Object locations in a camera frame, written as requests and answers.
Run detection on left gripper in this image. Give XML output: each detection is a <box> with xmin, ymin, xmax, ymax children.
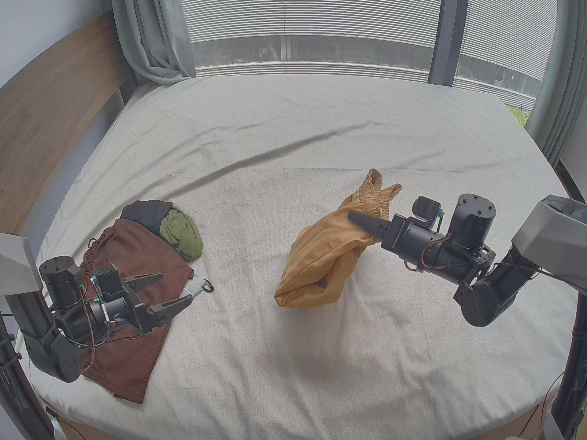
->
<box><xmin>89</xmin><ymin>272</ymin><xmax>193</xmax><ymax>336</ymax></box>

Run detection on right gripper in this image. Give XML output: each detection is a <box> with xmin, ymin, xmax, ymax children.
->
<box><xmin>347</xmin><ymin>211</ymin><xmax>449</xmax><ymax>270</ymax></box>

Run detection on tan shorts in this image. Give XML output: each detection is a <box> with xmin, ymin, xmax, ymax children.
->
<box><xmin>274</xmin><ymin>169</ymin><xmax>404</xmax><ymax>310</ymax></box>

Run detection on bed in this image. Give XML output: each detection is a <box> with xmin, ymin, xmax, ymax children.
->
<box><xmin>0</xmin><ymin>9</ymin><xmax>587</xmax><ymax>440</ymax></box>

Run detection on brown shorts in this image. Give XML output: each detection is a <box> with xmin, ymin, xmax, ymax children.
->
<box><xmin>80</xmin><ymin>218</ymin><xmax>194</xmax><ymax>404</ymax></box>

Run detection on green garment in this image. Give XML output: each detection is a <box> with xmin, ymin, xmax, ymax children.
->
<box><xmin>160</xmin><ymin>209</ymin><xmax>204</xmax><ymax>262</ymax></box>

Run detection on black garment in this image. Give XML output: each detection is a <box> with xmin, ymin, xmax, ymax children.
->
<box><xmin>121</xmin><ymin>200</ymin><xmax>174</xmax><ymax>239</ymax></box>

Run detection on window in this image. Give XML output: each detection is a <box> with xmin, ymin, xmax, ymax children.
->
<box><xmin>176</xmin><ymin>0</ymin><xmax>562</xmax><ymax>109</ymax></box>

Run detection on grey-green curtain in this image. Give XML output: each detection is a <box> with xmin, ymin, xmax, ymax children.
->
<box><xmin>525</xmin><ymin>0</ymin><xmax>587</xmax><ymax>168</ymax></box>
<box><xmin>108</xmin><ymin>0</ymin><xmax>198</xmax><ymax>86</ymax></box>

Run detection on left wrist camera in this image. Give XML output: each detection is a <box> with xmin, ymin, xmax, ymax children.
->
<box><xmin>92</xmin><ymin>266</ymin><xmax>122</xmax><ymax>299</ymax></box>

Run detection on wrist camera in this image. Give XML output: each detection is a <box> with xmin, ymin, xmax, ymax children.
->
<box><xmin>412</xmin><ymin>196</ymin><xmax>443</xmax><ymax>228</ymax></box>
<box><xmin>92</xmin><ymin>266</ymin><xmax>122</xmax><ymax>299</ymax></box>

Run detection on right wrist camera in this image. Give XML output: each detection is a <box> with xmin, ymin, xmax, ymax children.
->
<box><xmin>412</xmin><ymin>196</ymin><xmax>443</xmax><ymax>228</ymax></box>

